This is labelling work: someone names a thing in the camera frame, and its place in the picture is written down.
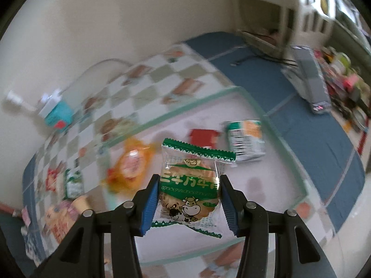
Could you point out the grey white appliance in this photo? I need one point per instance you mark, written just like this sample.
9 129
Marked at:
311 81

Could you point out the red-brown wooden board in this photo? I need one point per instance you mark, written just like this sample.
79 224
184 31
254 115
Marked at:
10 210

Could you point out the pile of colourful items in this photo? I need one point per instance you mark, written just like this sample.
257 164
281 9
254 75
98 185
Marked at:
347 87

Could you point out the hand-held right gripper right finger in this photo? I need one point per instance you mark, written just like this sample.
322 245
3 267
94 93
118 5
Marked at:
229 208

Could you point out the red snack packet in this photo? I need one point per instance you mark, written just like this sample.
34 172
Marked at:
51 179

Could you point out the jelly cup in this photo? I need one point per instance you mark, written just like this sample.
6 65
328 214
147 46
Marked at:
81 202

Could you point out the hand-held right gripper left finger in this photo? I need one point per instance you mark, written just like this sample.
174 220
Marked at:
149 205

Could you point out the green white cookie packet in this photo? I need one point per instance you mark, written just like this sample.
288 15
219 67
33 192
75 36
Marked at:
188 185

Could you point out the white tray with green rim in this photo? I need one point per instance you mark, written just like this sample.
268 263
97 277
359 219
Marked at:
260 197

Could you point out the crumpled blue white wrapper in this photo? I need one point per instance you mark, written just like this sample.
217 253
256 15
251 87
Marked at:
29 243

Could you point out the white power adapter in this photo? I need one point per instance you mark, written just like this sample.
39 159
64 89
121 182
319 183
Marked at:
50 101

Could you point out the red packet with white stripe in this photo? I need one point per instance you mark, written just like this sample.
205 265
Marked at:
203 137

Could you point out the small pink packet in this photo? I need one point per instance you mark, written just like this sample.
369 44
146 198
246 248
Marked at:
26 215

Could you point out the green silver snack packet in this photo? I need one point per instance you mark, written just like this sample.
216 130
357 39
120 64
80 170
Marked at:
246 139

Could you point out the orange egg roll packet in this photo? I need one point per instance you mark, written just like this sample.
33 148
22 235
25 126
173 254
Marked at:
130 162

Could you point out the purple snack packet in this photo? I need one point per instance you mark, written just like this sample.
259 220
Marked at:
59 218

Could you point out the teal box with red crab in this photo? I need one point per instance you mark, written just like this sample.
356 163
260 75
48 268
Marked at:
56 115

